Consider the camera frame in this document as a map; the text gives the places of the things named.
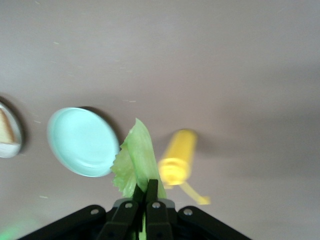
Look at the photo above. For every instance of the mint green plate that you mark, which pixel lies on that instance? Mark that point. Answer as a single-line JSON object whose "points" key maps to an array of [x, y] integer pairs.
{"points": [[82, 142]]}

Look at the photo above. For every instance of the brown bread slice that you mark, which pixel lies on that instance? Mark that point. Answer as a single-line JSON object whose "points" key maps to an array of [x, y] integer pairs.
{"points": [[6, 132]]}

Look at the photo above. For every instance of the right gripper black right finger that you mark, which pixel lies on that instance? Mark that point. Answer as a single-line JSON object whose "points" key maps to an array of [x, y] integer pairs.
{"points": [[157, 217]]}

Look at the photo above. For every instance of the beige plate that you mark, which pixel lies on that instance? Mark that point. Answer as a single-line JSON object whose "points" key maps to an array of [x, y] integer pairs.
{"points": [[10, 150]]}

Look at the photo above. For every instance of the yellow mustard squeeze bottle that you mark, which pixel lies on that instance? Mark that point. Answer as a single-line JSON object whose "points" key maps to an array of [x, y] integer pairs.
{"points": [[180, 155]]}

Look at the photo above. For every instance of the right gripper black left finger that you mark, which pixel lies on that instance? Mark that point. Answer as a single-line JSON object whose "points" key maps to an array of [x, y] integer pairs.
{"points": [[125, 217]]}

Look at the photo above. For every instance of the green lettuce leaf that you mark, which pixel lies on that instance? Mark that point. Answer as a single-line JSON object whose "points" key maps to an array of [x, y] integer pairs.
{"points": [[140, 155]]}

